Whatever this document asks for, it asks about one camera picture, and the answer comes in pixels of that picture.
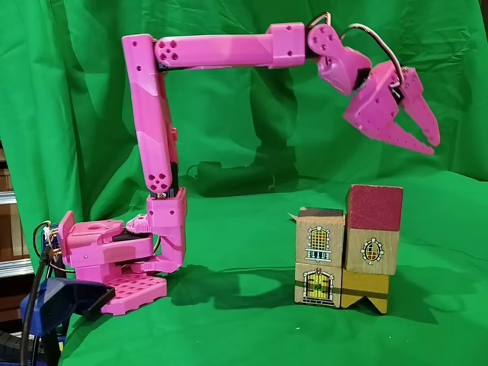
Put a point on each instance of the wooden cube round window print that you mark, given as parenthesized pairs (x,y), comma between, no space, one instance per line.
(371,251)

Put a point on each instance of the black rubber tyre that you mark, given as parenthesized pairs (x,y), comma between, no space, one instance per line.
(7,343)

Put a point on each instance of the wooden cube door print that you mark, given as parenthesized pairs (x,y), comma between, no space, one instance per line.
(318,286)

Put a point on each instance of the aluminium ladder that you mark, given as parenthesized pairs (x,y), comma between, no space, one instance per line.
(5,198)

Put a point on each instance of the wooden cube balcony window print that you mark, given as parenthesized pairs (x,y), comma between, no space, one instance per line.
(320,240)

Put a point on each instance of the yellow notched wooden block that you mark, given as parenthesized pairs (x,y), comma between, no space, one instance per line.
(366,286)

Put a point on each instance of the brown wooden furniture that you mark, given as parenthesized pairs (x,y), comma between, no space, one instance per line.
(7,232)

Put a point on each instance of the green cloth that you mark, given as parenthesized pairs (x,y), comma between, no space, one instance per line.
(228,335)

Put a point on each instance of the blue and black clamp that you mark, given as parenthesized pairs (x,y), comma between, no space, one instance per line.
(65,301)

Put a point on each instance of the red wedge roof block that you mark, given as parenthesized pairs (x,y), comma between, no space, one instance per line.
(375,207)

